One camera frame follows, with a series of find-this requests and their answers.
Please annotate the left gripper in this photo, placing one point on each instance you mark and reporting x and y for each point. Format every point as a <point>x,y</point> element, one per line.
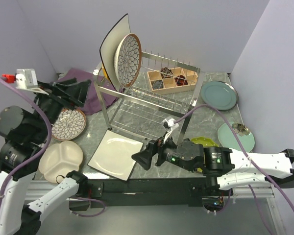
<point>77,92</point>

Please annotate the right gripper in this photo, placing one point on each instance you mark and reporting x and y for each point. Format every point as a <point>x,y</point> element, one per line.
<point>143,157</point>

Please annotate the square cream plate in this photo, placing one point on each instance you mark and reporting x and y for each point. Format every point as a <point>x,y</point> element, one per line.
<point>109,46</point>
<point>113,155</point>

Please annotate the floral patterned plate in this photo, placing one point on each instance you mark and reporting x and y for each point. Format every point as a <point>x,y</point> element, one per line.
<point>69,125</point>
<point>127,60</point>

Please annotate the green polka dot plate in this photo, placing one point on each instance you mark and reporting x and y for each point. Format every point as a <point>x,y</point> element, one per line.
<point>206,142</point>

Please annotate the cream round bowl plate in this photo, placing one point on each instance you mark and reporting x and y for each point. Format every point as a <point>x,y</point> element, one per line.
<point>59,159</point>

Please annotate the teal round plate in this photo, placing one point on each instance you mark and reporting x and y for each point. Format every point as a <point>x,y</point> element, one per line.
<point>220,95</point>

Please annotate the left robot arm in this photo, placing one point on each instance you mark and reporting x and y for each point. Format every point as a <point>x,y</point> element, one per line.
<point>27,136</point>

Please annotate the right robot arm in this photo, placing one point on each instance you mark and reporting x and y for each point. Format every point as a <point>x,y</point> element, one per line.
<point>224,168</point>

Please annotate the metal dish rack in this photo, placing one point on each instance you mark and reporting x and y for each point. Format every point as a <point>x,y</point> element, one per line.
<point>138,111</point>

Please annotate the purple cloth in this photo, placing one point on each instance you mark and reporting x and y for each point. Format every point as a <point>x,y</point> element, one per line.
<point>92,104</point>

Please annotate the orange plate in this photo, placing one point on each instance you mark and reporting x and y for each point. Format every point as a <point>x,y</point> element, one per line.
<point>105,74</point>

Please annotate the grey fabric roll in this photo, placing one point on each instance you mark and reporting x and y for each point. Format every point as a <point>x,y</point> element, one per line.
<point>157,84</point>

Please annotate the wooden compartment tray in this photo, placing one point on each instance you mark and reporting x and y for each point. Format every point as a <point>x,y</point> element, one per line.
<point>170,84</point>

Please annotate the red black fabric roll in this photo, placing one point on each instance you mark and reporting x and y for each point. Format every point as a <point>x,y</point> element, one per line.
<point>181,80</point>

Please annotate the patterned fabric roll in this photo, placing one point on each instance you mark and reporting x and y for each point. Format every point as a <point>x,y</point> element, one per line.
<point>166,73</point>

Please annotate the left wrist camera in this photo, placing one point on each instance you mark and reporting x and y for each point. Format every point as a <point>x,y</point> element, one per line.
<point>24,79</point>

